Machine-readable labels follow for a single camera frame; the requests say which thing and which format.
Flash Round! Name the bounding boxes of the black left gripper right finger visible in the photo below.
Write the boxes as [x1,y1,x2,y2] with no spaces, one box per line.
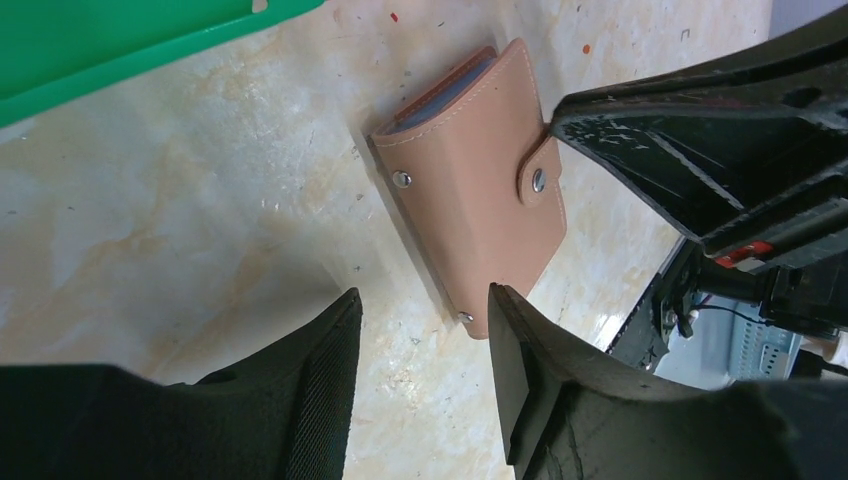
[488,284,847,479]

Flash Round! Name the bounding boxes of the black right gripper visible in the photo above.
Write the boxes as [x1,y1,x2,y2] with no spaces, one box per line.
[550,8,847,338]

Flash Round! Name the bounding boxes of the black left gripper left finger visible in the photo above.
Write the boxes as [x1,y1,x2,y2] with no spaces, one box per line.
[1,289,362,479]

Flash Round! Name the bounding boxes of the green plastic bin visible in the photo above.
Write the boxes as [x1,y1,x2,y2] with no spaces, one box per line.
[1,0,320,127]

